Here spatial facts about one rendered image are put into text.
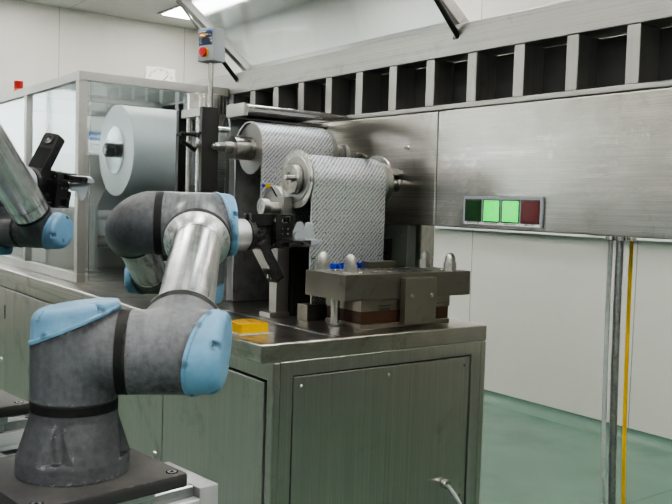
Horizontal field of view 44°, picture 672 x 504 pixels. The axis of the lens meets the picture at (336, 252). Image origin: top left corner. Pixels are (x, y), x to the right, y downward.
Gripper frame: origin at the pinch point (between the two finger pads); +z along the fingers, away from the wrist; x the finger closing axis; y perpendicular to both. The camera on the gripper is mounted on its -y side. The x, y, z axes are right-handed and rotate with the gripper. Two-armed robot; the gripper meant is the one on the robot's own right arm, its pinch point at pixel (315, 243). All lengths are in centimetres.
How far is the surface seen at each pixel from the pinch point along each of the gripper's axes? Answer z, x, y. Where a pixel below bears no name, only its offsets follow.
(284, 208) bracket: -4.9, 7.1, 8.5
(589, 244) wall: 264, 114, -8
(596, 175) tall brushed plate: 31, -59, 18
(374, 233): 18.6, -0.2, 2.6
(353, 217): 11.5, -0.2, 6.7
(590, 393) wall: 264, 109, -89
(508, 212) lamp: 30.4, -35.5, 9.3
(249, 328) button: -26.4, -13.5, -17.7
